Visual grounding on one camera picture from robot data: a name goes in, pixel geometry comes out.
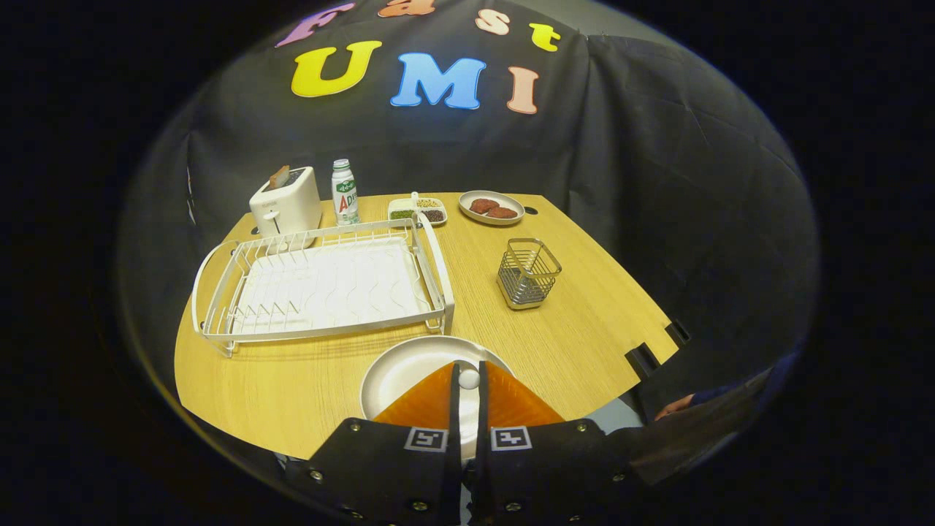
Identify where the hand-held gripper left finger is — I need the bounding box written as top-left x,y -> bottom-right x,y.
289,362 -> 462,523

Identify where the metal wire basket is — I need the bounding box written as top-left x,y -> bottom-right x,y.
497,237 -> 562,310

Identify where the beige plate with patties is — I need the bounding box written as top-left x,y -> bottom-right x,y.
458,190 -> 526,226

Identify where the red checked handle spoon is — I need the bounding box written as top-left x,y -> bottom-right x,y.
457,362 -> 481,462

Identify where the white divided condiment dish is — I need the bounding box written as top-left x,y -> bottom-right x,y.
387,191 -> 448,227

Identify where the white drink bottle green label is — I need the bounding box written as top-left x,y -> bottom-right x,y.
331,159 -> 360,226

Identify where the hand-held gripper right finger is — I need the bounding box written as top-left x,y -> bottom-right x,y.
471,360 -> 651,523

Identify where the white toaster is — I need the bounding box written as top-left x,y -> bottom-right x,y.
249,166 -> 323,245

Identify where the white wire dish rack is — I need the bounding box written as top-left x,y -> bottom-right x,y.
191,212 -> 456,359

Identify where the black backdrop cloth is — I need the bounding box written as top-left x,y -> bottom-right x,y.
121,0 -> 819,468

